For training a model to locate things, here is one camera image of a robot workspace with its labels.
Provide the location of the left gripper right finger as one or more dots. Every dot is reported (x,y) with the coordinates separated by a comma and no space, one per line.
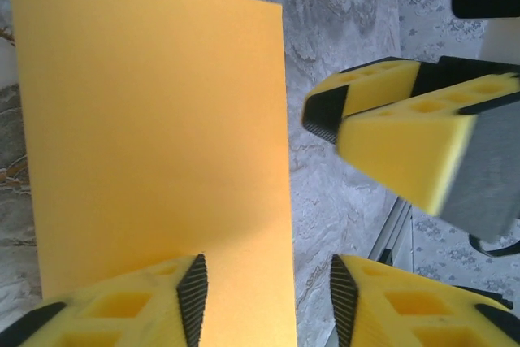
(406,314)

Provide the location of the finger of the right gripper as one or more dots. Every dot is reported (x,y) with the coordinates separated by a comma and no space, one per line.
(378,87)
(406,152)

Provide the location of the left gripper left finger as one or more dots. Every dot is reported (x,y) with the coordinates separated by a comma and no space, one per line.
(122,314)

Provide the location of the orange paper sheet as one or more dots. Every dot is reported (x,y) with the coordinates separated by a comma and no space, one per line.
(154,140)

